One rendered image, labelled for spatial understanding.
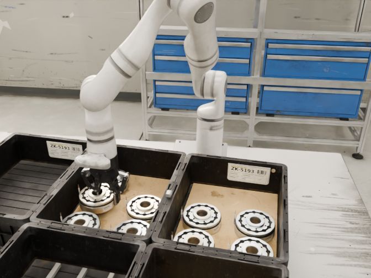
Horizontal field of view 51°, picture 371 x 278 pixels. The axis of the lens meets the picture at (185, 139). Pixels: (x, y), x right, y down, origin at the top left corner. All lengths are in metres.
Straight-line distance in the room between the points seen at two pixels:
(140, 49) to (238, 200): 0.53
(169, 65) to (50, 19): 1.53
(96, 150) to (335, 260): 0.74
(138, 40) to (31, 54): 3.35
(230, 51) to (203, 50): 1.81
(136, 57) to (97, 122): 0.19
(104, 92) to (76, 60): 3.13
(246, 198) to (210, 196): 0.11
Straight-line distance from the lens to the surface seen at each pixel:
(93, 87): 0.92
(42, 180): 1.32
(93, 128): 0.97
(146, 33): 0.91
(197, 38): 0.96
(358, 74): 2.99
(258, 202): 1.17
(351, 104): 3.06
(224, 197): 1.18
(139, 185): 1.23
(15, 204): 1.24
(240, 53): 2.82
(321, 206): 1.43
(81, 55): 4.00
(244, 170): 1.18
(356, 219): 1.41
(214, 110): 1.26
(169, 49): 2.85
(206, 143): 1.32
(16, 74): 4.38
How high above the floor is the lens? 1.53
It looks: 28 degrees down
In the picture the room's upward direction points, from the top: straight up
